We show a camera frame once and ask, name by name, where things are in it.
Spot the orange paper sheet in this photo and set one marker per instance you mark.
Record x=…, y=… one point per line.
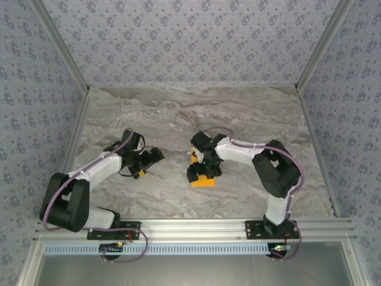
x=205, y=182

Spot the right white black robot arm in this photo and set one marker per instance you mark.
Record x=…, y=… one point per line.
x=238, y=152

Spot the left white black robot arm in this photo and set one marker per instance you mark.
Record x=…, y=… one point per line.
x=101, y=167

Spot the grey sheet metal panel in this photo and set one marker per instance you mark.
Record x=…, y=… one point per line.
x=193, y=272

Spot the small circuit board with LED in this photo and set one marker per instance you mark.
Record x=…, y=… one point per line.
x=281, y=247
x=111, y=247

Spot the right white camera bracket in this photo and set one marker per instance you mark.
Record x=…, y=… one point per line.
x=194, y=153

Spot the wide aluminium mounting rail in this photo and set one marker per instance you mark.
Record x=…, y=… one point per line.
x=193, y=228

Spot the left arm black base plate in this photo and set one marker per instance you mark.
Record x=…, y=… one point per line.
x=134, y=235

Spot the aluminium table side rail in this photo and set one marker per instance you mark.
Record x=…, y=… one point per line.
x=315, y=149
x=76, y=134

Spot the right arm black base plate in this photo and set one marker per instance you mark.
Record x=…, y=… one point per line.
x=253, y=229

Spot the aluminium frame post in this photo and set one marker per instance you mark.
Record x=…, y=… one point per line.
x=62, y=44
x=322, y=44

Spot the aluminium frame bar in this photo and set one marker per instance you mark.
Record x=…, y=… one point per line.
x=354, y=265
x=31, y=265

